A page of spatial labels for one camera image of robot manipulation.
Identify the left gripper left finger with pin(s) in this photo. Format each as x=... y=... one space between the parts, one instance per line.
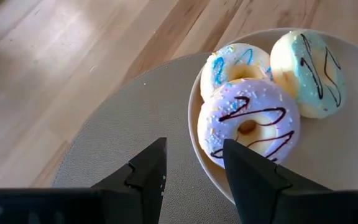
x=148 y=186

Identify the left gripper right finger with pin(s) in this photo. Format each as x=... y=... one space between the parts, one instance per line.
x=253 y=186

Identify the large pink frosted donut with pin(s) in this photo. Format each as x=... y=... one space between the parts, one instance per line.
x=259 y=96

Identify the large mint donut black drizzle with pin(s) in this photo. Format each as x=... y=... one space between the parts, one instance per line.
x=309 y=84

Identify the large white donut blue drizzle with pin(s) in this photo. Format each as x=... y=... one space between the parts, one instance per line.
x=225 y=56

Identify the round grey placemat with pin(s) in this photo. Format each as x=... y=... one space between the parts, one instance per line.
x=135 y=109

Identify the white plate right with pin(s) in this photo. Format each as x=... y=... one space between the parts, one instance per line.
x=337 y=149

